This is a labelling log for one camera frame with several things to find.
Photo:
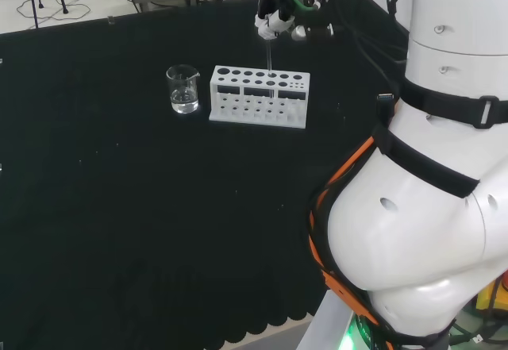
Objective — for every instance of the black bench cloth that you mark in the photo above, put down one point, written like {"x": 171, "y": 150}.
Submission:
{"x": 119, "y": 207}

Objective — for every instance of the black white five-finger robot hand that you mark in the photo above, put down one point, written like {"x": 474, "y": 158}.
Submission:
{"x": 274, "y": 24}

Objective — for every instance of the clear glass beaker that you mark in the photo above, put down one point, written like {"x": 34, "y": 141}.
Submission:
{"x": 183, "y": 92}

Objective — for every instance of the yellow stop button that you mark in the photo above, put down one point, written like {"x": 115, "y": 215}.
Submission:
{"x": 486, "y": 298}

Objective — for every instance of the white mounting block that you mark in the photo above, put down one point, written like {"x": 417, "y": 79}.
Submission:
{"x": 321, "y": 326}

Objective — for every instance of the white test tube rack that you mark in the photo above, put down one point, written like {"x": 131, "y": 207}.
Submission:
{"x": 258, "y": 123}

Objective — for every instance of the clear cloth clip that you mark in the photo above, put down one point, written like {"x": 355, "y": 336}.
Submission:
{"x": 111, "y": 20}

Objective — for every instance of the clear glass rod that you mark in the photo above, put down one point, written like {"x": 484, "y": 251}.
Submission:
{"x": 269, "y": 56}

